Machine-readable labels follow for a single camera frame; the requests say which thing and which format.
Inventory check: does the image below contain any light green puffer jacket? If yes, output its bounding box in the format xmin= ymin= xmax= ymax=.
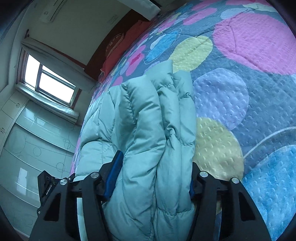
xmin=76 ymin=60 xmax=197 ymax=240

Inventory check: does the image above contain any glossy white wardrobe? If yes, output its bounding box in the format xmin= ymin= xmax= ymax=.
xmin=1 ymin=91 xmax=81 ymax=236

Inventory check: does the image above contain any white curtain left of window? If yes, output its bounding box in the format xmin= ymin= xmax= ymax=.
xmin=15 ymin=82 xmax=79 ymax=124

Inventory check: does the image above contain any left window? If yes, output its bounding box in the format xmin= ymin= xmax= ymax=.
xmin=17 ymin=50 xmax=81 ymax=109

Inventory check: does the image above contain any white curtain beside headboard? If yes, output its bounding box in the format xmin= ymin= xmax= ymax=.
xmin=21 ymin=37 xmax=96 ymax=92

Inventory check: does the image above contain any colourful circle pattern bedspread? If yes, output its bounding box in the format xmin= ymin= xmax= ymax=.
xmin=69 ymin=0 xmax=296 ymax=241

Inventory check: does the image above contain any small red embroidered cushion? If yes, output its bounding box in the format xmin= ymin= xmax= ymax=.
xmin=105 ymin=33 xmax=125 ymax=58

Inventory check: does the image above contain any red pillow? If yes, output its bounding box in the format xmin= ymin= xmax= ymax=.
xmin=98 ymin=20 xmax=152 ymax=83

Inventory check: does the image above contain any dark wooden headboard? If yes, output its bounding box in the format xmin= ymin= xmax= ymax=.
xmin=84 ymin=10 xmax=152 ymax=80

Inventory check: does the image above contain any white curtain right side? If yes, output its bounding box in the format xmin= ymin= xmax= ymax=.
xmin=118 ymin=0 xmax=161 ymax=21

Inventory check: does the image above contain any wall socket plate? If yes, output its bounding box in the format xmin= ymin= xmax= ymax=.
xmin=107 ymin=15 xmax=118 ymax=25

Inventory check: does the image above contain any white wall air conditioner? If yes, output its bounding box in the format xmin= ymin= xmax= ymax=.
xmin=40 ymin=0 xmax=67 ymax=23

